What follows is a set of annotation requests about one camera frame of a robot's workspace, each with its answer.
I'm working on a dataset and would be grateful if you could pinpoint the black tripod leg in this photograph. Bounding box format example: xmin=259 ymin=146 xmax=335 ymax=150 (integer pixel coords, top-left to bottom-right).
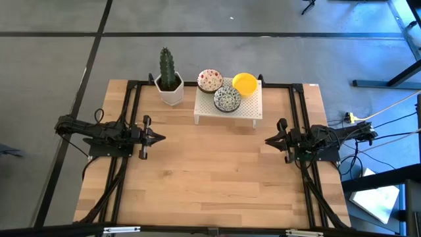
xmin=301 ymin=0 xmax=317 ymax=16

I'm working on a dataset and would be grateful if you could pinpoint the white flat panel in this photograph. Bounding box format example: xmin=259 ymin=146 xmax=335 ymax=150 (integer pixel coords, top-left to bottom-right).
xmin=349 ymin=167 xmax=401 ymax=224

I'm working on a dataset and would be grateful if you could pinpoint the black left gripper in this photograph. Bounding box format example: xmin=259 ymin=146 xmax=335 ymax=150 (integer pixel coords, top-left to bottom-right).
xmin=130 ymin=115 xmax=166 ymax=160

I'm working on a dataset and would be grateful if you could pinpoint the pale yellow floor cable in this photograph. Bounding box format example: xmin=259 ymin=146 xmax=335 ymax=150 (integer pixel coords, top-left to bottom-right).
xmin=357 ymin=89 xmax=421 ymax=121

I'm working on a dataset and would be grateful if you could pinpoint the white perforated metal rack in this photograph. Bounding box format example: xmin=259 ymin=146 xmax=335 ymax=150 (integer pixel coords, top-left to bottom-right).
xmin=193 ymin=77 xmax=264 ymax=128

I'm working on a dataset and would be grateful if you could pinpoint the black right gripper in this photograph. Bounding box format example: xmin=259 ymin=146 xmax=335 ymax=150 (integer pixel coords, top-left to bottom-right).
xmin=264 ymin=117 xmax=300 ymax=163

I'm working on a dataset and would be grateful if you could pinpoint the silver metal bracket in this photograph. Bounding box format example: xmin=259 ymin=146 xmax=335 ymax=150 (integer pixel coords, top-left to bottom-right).
xmin=285 ymin=229 xmax=325 ymax=237
xmin=103 ymin=226 xmax=141 ymax=234

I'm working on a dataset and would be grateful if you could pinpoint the dark side table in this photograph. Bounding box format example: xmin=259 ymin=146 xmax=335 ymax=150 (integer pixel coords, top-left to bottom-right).
xmin=341 ymin=163 xmax=421 ymax=237

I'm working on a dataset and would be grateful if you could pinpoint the white hexagonal plant pot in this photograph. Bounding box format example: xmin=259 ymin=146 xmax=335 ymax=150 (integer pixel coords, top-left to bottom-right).
xmin=154 ymin=71 xmax=185 ymax=107

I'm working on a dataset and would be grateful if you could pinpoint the green cactus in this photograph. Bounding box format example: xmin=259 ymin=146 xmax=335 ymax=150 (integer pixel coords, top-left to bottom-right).
xmin=159 ymin=47 xmax=177 ymax=90

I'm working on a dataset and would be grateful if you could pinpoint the grey metal table foot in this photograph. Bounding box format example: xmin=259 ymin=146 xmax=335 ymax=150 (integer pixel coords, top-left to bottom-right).
xmin=387 ymin=0 xmax=421 ymax=62

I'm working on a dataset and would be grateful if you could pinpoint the black desk leg frame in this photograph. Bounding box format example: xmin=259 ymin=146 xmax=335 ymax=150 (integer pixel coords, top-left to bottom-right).
xmin=352 ymin=59 xmax=421 ymax=90

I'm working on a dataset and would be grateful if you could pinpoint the dark grey floor object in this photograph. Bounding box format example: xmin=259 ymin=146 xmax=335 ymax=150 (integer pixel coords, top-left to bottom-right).
xmin=0 ymin=144 xmax=24 ymax=158

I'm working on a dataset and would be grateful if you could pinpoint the black aluminium table frame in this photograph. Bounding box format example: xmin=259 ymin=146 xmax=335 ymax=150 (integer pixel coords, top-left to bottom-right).
xmin=74 ymin=72 xmax=353 ymax=237

